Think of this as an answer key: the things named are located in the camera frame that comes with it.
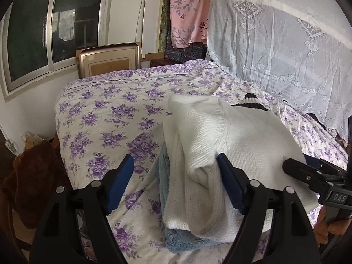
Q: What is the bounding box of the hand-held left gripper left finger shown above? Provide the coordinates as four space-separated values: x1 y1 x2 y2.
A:
29 154 135 264

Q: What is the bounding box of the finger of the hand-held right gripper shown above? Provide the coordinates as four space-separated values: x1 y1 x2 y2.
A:
283 158 330 191
304 155 348 175

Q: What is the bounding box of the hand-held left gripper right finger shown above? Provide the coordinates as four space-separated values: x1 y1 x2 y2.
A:
217 152 322 264

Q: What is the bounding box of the white V-neck sweater navy trim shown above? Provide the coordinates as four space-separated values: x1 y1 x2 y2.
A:
162 93 318 244

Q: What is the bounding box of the person's right hand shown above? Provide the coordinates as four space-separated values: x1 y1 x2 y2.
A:
313 207 352 249

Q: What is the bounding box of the purple floral bedsheet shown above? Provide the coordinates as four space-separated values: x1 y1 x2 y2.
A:
53 59 350 264

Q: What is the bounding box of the light blue garment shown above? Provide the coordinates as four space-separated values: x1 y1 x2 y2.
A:
157 144 220 254

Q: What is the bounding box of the brown plush cloth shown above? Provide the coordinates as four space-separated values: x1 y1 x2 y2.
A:
1 139 70 229

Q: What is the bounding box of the pale plastic bag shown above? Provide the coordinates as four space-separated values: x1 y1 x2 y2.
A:
23 133 43 149

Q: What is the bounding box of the white lace cover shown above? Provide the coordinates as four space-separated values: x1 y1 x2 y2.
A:
206 0 352 141

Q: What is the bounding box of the wooden framed board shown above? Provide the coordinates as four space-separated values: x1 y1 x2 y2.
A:
75 42 142 79

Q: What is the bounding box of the dark embroidered cloth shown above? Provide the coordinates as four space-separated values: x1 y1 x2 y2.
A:
165 42 207 62

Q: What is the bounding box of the pink floral cloth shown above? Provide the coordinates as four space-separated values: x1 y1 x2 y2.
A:
169 0 214 49

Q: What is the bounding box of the aluminium frame window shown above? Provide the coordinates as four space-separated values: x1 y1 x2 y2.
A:
0 0 116 94

